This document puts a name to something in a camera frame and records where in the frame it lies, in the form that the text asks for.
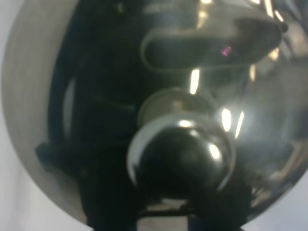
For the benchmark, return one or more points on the stainless steel teapot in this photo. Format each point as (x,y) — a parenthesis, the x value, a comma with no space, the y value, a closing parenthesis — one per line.
(193,112)

